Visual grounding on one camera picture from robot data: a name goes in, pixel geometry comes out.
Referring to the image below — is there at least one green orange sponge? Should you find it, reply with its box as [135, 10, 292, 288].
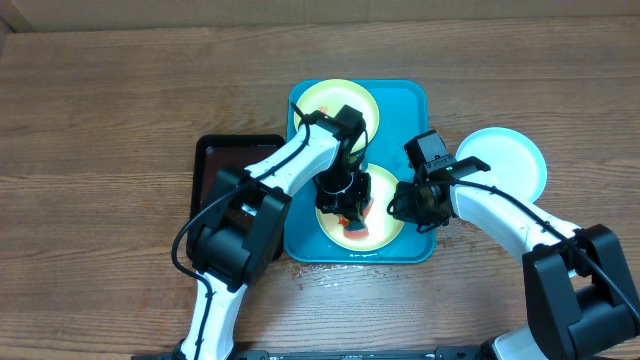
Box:
[338, 198, 374, 240]

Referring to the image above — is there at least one yellow plate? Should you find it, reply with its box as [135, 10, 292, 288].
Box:
[296, 79, 380, 155]
[316, 163, 404, 252]

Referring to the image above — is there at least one light blue plate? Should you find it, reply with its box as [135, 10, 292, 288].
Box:
[455, 127, 547, 203]

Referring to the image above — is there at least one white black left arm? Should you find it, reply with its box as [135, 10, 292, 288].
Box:
[172, 106, 371, 359]

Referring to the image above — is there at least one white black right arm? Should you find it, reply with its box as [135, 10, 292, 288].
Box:
[387, 156, 639, 359]

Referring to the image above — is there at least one blue plastic tray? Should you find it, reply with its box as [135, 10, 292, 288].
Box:
[284, 79, 436, 264]

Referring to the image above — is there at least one black water tray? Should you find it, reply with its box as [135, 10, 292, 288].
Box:
[189, 133, 287, 256]

